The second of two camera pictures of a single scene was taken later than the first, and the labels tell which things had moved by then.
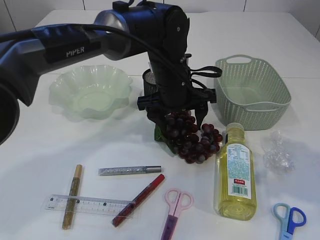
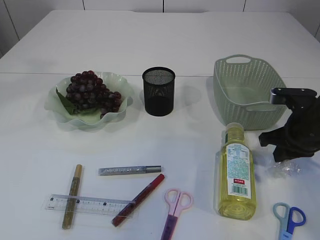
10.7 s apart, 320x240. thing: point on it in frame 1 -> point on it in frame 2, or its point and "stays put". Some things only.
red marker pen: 120,218 stays put
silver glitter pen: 129,170 stays put
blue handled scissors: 289,218 stays put
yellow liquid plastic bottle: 235,193 stays put
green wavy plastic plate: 90,92 -> 89,120
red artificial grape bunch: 179,132 -> 87,91
